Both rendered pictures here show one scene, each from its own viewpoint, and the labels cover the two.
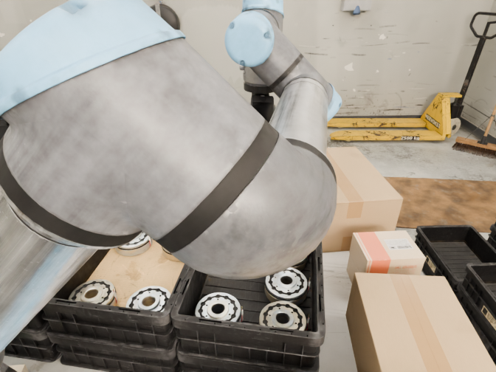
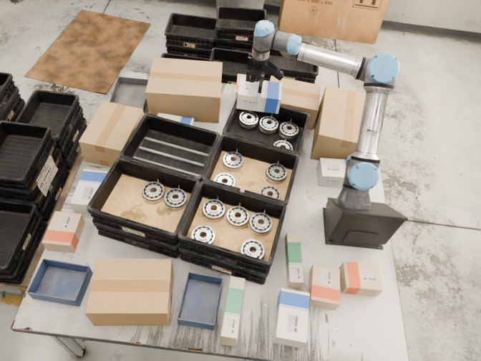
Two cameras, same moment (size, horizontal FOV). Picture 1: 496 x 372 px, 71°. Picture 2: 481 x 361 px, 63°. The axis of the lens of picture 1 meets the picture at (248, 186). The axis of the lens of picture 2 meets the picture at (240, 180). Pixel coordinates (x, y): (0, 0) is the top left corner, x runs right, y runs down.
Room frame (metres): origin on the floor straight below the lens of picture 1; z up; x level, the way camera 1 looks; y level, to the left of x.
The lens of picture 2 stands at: (0.71, 1.41, 2.36)
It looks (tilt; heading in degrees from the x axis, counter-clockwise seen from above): 54 degrees down; 271
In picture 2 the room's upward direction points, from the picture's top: 8 degrees clockwise
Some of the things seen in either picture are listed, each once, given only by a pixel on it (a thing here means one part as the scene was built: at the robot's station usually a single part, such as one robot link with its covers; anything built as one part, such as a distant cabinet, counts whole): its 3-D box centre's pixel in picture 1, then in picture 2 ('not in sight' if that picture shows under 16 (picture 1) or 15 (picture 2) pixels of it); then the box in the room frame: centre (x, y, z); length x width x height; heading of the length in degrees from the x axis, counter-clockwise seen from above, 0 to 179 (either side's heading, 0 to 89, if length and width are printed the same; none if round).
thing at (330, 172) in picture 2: not in sight; (337, 172); (0.21, 0.08, 0.75); 0.20 x 0.12 x 0.09; 6
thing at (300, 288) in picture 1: (286, 282); (268, 123); (0.61, -0.09, 0.86); 0.10 x 0.10 x 0.01
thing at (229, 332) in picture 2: not in sight; (232, 308); (0.67, 0.89, 0.79); 0.24 x 0.06 x 0.06; 89
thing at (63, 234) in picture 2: not in sight; (64, 231); (1.46, 0.65, 0.74); 0.16 x 0.12 x 0.07; 93
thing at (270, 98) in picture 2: not in sight; (259, 95); (0.69, -0.03, 1.10); 0.20 x 0.12 x 0.09; 2
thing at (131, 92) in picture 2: not in sight; (130, 96); (1.43, -0.28, 0.73); 0.27 x 0.20 x 0.05; 94
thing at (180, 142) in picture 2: not in sight; (172, 152); (1.07, 0.21, 0.87); 0.40 x 0.30 x 0.11; 171
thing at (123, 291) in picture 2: not in sight; (133, 291); (1.08, 0.88, 0.78); 0.30 x 0.22 x 0.16; 9
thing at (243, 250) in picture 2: not in sight; (253, 250); (0.62, 0.66, 0.86); 0.10 x 0.10 x 0.01
